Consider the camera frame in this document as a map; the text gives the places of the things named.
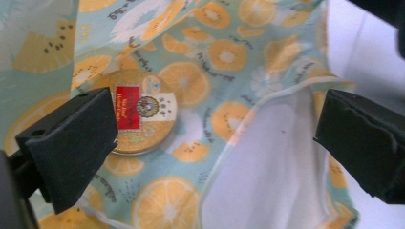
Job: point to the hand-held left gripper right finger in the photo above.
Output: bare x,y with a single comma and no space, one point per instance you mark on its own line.
363,143

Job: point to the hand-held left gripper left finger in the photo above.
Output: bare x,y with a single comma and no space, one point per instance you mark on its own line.
70,146

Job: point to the round gold tin red label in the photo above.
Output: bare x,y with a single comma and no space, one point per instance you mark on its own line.
149,133

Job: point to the fruit print tote bag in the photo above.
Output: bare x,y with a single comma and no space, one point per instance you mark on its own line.
197,38

